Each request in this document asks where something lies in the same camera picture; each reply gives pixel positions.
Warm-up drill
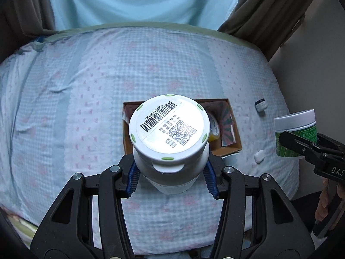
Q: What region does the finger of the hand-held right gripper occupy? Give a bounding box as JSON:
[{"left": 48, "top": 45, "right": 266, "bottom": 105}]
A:
[{"left": 278, "top": 130, "right": 324, "bottom": 166}]

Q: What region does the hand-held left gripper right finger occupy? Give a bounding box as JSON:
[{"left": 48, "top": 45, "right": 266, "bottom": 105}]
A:
[{"left": 203, "top": 156, "right": 316, "bottom": 259}]

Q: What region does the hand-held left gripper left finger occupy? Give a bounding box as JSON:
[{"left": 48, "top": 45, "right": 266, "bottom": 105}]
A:
[{"left": 30, "top": 155, "right": 141, "bottom": 259}]

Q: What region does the white jar with green label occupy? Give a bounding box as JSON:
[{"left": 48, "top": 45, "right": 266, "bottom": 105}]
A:
[{"left": 273, "top": 109, "right": 318, "bottom": 158}]

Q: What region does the yellow container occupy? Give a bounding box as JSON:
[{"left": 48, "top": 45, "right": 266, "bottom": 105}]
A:
[{"left": 207, "top": 112, "right": 223, "bottom": 142}]

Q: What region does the cardboard box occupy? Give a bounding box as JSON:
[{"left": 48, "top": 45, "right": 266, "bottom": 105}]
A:
[{"left": 122, "top": 98, "right": 242, "bottom": 158}]

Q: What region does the white bottle with green label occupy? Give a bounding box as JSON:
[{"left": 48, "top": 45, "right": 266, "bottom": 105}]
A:
[{"left": 129, "top": 94, "right": 211, "bottom": 196}]

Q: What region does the person's right hand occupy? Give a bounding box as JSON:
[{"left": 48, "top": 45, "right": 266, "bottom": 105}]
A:
[{"left": 314, "top": 179, "right": 331, "bottom": 223}]

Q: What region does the floral light blue bedsheet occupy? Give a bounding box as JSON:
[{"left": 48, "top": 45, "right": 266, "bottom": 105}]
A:
[{"left": 0, "top": 25, "right": 301, "bottom": 257}]

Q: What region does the grey-brown curtain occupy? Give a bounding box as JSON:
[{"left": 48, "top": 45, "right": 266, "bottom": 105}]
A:
[
  {"left": 217, "top": 0, "right": 322, "bottom": 61},
  {"left": 0, "top": 0, "right": 56, "bottom": 37}
]

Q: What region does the green mattress cover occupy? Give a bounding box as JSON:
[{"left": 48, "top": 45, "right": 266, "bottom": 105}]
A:
[{"left": 35, "top": 22, "right": 267, "bottom": 58}]

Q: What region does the light blue hanging cloth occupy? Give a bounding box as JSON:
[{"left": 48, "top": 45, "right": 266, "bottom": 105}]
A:
[{"left": 46, "top": 0, "right": 250, "bottom": 30}]

